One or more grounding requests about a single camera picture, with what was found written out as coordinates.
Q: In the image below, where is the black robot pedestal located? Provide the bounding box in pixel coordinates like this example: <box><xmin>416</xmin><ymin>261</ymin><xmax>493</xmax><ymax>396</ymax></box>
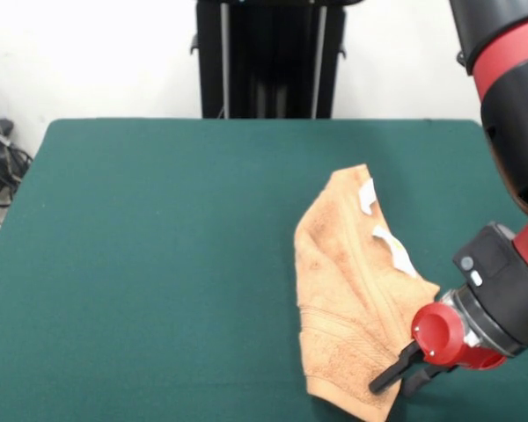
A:
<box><xmin>189</xmin><ymin>0</ymin><xmax>348</xmax><ymax>120</ymax></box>

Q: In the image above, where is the black cable bundle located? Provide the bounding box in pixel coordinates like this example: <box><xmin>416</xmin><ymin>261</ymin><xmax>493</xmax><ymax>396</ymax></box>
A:
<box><xmin>0</xmin><ymin>94</ymin><xmax>34</xmax><ymax>247</ymax></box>

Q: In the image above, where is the peach terry towel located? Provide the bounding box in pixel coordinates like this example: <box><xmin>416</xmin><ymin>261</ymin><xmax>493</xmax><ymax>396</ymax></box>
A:
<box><xmin>293</xmin><ymin>163</ymin><xmax>442</xmax><ymax>422</ymax></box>

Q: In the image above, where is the dark green table cloth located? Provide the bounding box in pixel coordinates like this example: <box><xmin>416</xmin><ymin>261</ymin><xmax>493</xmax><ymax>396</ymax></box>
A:
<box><xmin>0</xmin><ymin>117</ymin><xmax>528</xmax><ymax>422</ymax></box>

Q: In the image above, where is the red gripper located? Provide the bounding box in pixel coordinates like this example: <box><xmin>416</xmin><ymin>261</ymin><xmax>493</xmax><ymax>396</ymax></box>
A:
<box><xmin>368</xmin><ymin>302</ymin><xmax>508</xmax><ymax>398</ymax></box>

